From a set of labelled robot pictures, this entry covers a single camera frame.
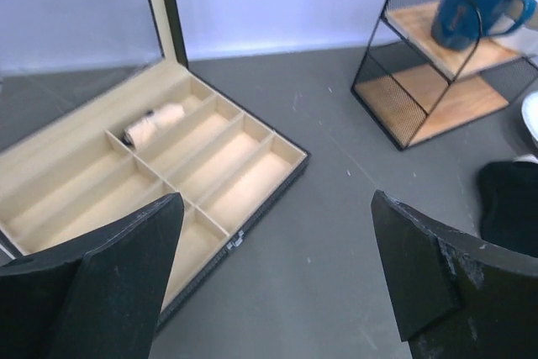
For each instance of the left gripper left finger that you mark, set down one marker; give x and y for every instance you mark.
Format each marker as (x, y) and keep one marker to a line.
(98, 295)

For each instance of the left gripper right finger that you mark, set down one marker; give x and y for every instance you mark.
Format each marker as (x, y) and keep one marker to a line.
(454, 295)

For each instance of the black underwear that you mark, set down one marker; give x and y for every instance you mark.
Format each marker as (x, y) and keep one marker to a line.
(508, 194)

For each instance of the beige underwear navy trim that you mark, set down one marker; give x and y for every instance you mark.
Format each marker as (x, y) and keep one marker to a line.
(141, 132)

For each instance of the black compartment box glass lid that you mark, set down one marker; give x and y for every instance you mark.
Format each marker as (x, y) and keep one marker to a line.
(74, 75)

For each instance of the white round plate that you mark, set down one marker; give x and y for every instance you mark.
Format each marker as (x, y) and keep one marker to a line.
(529, 113)

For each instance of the blue ceramic mug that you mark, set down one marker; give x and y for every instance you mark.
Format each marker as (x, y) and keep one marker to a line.
(479, 1)

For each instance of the black wire wooden shelf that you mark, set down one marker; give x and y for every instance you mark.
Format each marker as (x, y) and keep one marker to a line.
(416, 89)

